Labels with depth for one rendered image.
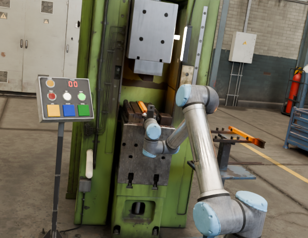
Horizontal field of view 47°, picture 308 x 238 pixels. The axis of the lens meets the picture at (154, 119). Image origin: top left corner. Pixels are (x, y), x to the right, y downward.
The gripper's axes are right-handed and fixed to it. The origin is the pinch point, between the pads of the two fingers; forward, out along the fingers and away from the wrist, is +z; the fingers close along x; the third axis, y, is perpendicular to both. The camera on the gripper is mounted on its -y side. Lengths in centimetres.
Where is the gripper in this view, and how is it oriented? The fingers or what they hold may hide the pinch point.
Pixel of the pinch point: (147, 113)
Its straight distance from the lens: 251.4
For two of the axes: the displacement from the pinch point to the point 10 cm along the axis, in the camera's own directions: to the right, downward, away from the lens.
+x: 9.8, 0.9, 1.8
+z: -1.5, -2.8, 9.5
